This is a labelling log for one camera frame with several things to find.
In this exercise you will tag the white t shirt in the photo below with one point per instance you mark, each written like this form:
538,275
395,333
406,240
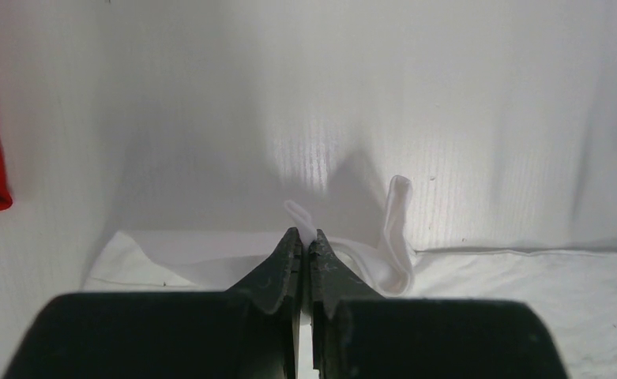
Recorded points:
574,292

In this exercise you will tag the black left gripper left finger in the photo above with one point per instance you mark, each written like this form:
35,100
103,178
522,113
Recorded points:
250,330

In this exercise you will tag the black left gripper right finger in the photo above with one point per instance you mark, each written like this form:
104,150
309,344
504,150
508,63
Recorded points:
358,333

